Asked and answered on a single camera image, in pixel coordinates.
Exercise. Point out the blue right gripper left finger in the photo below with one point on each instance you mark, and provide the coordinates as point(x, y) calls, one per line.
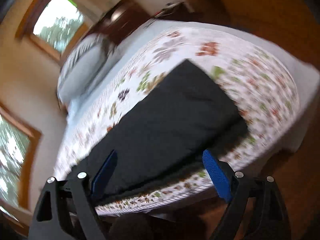
point(103, 176)

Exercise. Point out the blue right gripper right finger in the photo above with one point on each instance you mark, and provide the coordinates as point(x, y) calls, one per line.
point(220, 173)

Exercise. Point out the black pants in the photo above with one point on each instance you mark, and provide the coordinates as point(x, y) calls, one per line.
point(164, 135)

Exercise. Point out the floral white quilt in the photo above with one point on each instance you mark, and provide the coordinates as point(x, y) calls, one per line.
point(257, 82)

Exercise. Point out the wooden framed window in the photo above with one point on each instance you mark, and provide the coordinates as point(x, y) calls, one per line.
point(54, 27)
point(19, 142)

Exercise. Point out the grey pillow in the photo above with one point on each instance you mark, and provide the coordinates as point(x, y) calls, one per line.
point(81, 66)

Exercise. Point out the light blue bed sheet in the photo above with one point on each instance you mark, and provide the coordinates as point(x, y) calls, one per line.
point(305, 75)

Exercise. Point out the dark wooden headboard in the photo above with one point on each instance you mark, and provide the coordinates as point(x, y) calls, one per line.
point(120, 21)

